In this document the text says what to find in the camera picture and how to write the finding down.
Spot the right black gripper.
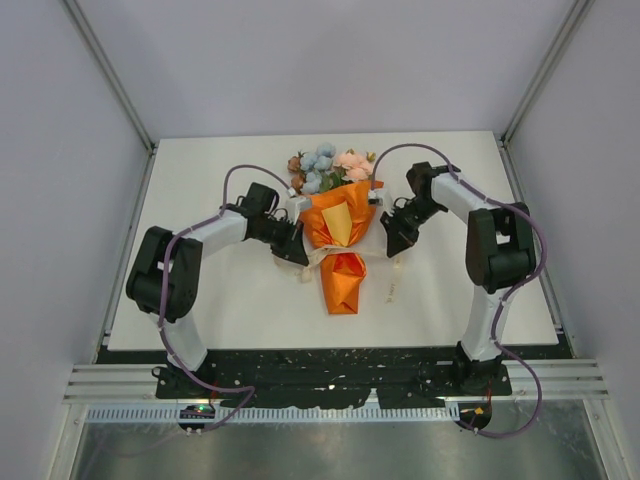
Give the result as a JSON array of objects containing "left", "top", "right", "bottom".
[{"left": 379, "top": 199, "right": 443, "bottom": 258}]

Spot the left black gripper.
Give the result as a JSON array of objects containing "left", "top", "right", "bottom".
[{"left": 253, "top": 216, "right": 309, "bottom": 265}]

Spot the cream ribbon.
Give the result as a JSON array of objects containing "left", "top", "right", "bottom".
[{"left": 273, "top": 245, "right": 403, "bottom": 304}]

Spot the orange wrapping paper sheet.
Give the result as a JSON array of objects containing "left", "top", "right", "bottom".
[{"left": 299, "top": 180, "right": 384, "bottom": 315}]

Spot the fake flower bouquet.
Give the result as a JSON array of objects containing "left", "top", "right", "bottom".
[{"left": 287, "top": 143, "right": 339, "bottom": 195}]

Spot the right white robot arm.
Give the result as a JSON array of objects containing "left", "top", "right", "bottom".
[{"left": 381, "top": 162, "right": 537, "bottom": 394}]

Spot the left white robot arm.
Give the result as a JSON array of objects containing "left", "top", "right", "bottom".
[{"left": 125, "top": 183, "right": 312, "bottom": 398}]

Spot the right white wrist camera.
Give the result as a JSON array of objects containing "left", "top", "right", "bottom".
[{"left": 368, "top": 187, "right": 393, "bottom": 208}]

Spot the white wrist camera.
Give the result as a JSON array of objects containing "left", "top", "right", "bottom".
[
  {"left": 368, "top": 187, "right": 393, "bottom": 208},
  {"left": 284, "top": 187, "right": 313, "bottom": 223}
]

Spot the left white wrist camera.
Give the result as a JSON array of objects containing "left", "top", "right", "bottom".
[{"left": 284, "top": 187, "right": 313, "bottom": 223}]

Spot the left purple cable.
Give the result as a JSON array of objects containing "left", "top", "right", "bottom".
[{"left": 157, "top": 164, "right": 294, "bottom": 436}]

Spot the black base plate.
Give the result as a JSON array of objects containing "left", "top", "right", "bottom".
[{"left": 94, "top": 344, "right": 574, "bottom": 409}]

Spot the white slotted cable duct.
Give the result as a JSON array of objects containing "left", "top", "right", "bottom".
[{"left": 85, "top": 403, "right": 459, "bottom": 425}]

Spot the left aluminium frame post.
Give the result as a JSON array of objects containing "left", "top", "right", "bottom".
[{"left": 60, "top": 0, "right": 155, "bottom": 154}]

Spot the aluminium frame post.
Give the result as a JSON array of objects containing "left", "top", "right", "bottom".
[
  {"left": 60, "top": 0, "right": 155, "bottom": 154},
  {"left": 499, "top": 0, "right": 595, "bottom": 148}
]

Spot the right aluminium frame post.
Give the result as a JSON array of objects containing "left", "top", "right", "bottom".
[{"left": 499, "top": 0, "right": 595, "bottom": 148}]

